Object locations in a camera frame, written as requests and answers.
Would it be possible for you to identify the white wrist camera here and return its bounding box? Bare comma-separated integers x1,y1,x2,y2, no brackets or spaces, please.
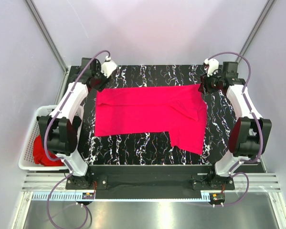
101,56,117,78
203,58,219,77

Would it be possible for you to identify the white slotted cable duct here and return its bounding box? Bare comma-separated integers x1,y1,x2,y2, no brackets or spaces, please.
32,190,214,201

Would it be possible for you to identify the right small connector board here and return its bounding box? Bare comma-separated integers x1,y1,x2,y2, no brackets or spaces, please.
212,193,225,201

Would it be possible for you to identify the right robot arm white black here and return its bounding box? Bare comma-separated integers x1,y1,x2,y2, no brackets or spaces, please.
198,59,272,189

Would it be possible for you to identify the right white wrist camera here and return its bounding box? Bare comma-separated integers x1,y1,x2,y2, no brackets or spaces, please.
203,58,219,77

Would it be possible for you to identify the aluminium frame post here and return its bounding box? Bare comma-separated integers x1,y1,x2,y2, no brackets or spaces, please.
24,0,68,73
239,0,276,56

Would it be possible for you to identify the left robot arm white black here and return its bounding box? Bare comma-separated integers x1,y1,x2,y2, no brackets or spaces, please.
37,56,117,189

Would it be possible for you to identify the red t shirt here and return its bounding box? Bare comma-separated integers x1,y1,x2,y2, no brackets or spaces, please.
32,135,64,167

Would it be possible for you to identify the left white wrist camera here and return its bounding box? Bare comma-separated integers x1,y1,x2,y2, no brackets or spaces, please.
101,56,117,78

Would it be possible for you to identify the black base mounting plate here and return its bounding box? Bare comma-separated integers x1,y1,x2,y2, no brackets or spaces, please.
66,165,234,201

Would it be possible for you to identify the right aluminium frame post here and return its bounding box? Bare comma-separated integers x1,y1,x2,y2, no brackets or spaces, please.
239,0,276,56

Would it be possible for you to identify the left small connector board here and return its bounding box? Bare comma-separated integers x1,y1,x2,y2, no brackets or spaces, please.
82,192,95,199

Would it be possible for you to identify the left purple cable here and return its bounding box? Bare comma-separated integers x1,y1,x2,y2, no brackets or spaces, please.
43,50,111,226

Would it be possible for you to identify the small connector board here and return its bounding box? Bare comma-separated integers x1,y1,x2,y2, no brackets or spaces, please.
212,193,225,201
82,192,95,199

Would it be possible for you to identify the aluminium rail profile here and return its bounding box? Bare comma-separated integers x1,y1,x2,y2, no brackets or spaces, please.
22,172,281,192

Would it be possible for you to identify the pink t shirt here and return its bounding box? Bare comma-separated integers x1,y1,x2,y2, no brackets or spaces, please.
95,84,207,155

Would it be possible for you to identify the left aluminium frame post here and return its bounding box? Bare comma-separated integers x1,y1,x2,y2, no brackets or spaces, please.
24,0,68,73

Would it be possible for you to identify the white plastic laundry basket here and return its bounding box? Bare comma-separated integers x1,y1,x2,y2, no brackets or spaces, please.
19,105,88,177

